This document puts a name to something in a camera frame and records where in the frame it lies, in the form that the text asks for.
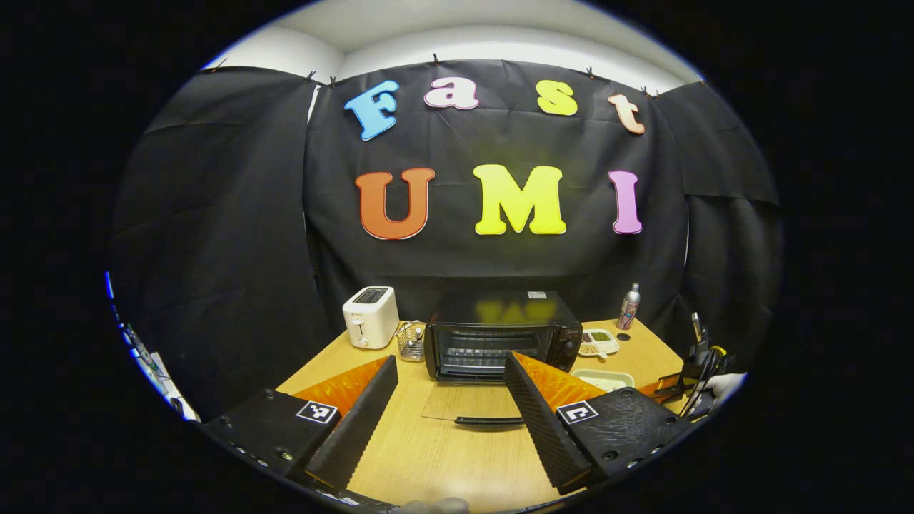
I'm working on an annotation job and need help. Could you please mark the silver drink bottle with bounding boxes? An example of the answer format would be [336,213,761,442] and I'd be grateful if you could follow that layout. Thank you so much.
[617,282,641,331]

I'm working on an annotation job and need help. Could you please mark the white toaster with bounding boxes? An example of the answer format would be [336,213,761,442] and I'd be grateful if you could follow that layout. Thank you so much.
[342,286,401,350]

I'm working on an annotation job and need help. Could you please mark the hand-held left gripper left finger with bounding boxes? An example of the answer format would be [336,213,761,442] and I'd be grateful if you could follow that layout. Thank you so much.
[202,354,399,493]

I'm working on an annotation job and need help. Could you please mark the cream square plate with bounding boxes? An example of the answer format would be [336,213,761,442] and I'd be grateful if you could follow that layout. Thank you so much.
[571,369,635,394]

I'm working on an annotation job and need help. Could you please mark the black backdrop cloth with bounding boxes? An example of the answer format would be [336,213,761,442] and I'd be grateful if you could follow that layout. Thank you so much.
[107,59,785,422]

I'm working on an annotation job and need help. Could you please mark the small wire basket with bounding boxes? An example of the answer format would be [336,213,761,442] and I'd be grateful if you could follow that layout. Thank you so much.
[396,321,428,363]

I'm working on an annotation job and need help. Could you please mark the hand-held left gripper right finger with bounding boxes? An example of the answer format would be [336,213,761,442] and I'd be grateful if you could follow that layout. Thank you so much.
[503,351,695,495]

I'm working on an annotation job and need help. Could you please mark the black electric oven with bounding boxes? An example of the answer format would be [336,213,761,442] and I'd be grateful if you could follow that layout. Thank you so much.
[420,289,584,428]

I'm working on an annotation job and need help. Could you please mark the white divided dish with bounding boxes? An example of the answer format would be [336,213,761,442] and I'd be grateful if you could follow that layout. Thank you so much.
[578,328,621,358]

